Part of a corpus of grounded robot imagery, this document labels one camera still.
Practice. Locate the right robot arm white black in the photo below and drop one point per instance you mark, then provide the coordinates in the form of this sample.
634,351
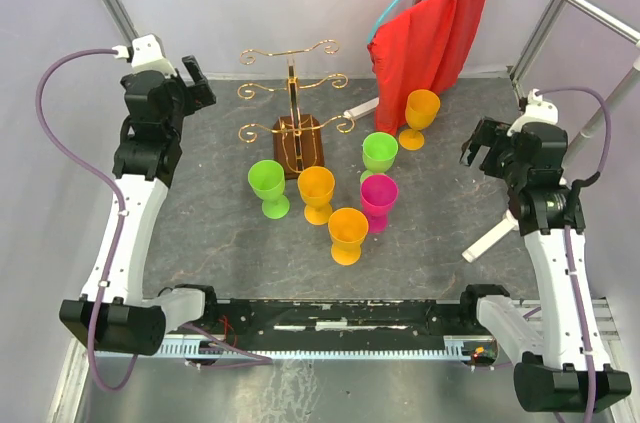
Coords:
564,367

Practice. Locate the magenta wine glass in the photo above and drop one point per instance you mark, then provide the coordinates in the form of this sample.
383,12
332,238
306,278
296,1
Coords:
378,195

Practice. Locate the green wine glass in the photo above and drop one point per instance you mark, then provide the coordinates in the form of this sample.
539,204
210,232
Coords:
267,180
379,152

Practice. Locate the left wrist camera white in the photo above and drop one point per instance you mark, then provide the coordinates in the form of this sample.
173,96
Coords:
146,53

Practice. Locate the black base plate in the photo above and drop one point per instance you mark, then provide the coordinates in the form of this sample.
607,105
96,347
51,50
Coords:
240,318

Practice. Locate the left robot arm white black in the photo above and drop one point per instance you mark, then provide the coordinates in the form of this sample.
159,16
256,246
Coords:
111,314

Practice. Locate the white cable duct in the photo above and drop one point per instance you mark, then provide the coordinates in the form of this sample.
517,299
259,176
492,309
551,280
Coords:
341,345

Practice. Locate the red cloth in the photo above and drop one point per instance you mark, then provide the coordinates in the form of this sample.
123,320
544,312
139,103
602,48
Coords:
425,47

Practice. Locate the orange wine glass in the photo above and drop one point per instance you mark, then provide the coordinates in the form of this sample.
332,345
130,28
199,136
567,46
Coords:
316,186
348,228
421,110

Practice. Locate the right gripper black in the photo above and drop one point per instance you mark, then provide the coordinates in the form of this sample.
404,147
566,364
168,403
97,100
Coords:
491,133

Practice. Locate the gold wine glass rack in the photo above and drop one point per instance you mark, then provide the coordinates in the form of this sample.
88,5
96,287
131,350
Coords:
296,136

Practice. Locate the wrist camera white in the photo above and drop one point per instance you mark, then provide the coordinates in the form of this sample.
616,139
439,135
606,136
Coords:
146,53
536,109

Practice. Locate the orange wine glass front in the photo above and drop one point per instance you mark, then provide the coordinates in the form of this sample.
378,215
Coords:
348,228

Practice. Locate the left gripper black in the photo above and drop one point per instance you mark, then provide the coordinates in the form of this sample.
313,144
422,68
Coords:
198,95

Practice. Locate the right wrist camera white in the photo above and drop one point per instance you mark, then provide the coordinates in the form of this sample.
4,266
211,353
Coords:
536,109

